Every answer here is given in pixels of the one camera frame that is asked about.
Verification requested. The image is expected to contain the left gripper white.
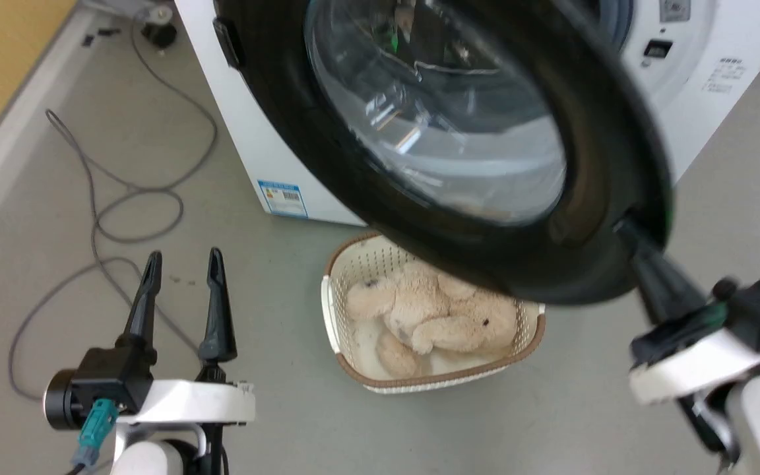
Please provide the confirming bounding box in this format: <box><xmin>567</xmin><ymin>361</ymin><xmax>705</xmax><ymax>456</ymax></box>
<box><xmin>115</xmin><ymin>247</ymin><xmax>256</xmax><ymax>427</ymax></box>

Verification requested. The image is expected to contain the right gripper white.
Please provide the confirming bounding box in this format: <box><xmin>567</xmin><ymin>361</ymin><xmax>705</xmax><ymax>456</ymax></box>
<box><xmin>614</xmin><ymin>217</ymin><xmax>760</xmax><ymax>405</ymax></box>

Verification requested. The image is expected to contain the black round glass washer door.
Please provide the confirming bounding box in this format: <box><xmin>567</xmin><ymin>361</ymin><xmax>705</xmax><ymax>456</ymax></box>
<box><xmin>212</xmin><ymin>0</ymin><xmax>675</xmax><ymax>306</ymax></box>

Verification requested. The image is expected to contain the white front-load washing machine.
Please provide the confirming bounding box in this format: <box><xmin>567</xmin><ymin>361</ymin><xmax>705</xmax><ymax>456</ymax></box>
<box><xmin>174</xmin><ymin>0</ymin><xmax>760</xmax><ymax>228</ymax></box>

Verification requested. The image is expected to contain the blue energy label sticker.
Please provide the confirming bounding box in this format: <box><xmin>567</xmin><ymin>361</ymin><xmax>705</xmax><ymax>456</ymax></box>
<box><xmin>257</xmin><ymin>179</ymin><xmax>309</xmax><ymax>219</ymax></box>

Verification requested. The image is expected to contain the beige plush teddy bear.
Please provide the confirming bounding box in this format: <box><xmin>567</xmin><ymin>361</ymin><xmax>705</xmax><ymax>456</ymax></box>
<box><xmin>345</xmin><ymin>261</ymin><xmax>519</xmax><ymax>380</ymax></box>

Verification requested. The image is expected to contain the cream lattice laundry basket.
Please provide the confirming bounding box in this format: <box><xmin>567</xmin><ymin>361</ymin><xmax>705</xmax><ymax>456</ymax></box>
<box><xmin>321</xmin><ymin>231</ymin><xmax>547</xmax><ymax>395</ymax></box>

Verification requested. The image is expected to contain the grey power cable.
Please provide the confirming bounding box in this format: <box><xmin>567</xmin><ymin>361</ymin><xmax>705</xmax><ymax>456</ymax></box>
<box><xmin>9</xmin><ymin>7</ymin><xmax>219</xmax><ymax>402</ymax></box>

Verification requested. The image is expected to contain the left teal connector cable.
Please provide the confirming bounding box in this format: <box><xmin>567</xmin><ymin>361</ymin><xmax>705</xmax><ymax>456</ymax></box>
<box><xmin>67</xmin><ymin>398</ymin><xmax>119</xmax><ymax>475</ymax></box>

